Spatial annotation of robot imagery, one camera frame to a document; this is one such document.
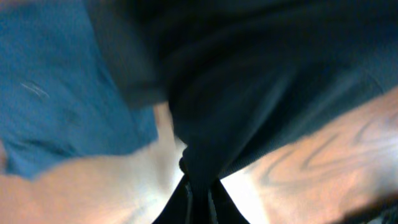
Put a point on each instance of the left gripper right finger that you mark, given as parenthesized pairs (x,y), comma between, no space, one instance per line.
(222,209)

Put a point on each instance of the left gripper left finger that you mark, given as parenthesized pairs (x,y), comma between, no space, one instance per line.
(178,209)

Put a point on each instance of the black polo shirt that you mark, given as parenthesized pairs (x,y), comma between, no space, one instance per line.
(243,78)

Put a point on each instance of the folded dark blue shorts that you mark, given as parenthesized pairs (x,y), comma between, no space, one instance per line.
(58,100)

